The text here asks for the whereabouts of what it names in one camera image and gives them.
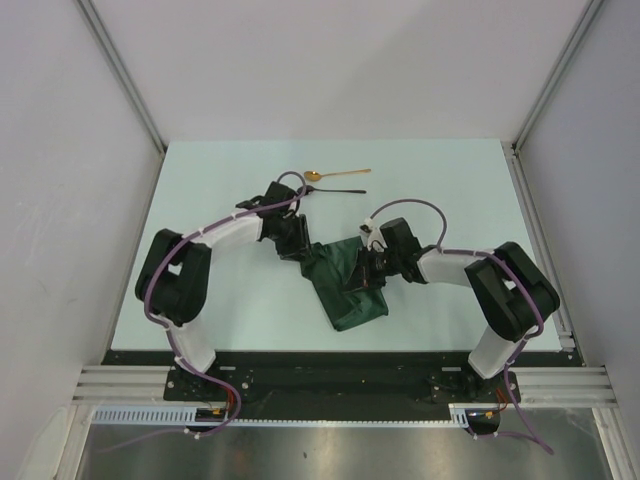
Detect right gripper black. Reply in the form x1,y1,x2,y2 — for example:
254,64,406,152
343,245,401,293

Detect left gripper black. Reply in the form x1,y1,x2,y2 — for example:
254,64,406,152
268,214,315,263

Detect dark green cloth napkin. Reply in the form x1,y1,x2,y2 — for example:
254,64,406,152
300,237,389,332

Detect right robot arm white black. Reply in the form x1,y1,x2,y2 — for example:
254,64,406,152
346,218,561,401

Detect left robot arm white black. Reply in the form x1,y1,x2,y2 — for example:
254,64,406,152
134,180,311,400

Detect black spoon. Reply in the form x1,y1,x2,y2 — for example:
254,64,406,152
305,185,367,195

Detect gold spoon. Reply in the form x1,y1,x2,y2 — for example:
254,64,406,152
303,169,372,182

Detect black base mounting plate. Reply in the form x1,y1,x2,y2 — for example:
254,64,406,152
102,350,582,422

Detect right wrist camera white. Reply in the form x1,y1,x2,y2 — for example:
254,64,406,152
359,217,387,252

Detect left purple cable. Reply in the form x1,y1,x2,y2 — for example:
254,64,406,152
97,170,309,454

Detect purple cable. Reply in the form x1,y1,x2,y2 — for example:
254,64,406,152
97,170,309,454
367,198,555,455

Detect right white cable duct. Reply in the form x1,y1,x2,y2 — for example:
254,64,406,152
449,403,502,428

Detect white cable duct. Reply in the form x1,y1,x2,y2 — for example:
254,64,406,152
449,403,502,428
92,406,228,427

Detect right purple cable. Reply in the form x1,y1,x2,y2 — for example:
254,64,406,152
367,198,555,455

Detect right aluminium rail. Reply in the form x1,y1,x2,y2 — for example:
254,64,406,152
502,142,614,406

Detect left white cable duct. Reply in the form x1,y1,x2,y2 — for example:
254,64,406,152
92,406,228,427

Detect left aluminium frame post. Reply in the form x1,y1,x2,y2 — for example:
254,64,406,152
73,0,168,158

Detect aluminium frame post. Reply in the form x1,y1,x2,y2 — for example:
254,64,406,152
73,0,168,158
511,0,607,154

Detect right aluminium frame post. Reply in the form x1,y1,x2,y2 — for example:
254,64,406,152
511,0,607,154

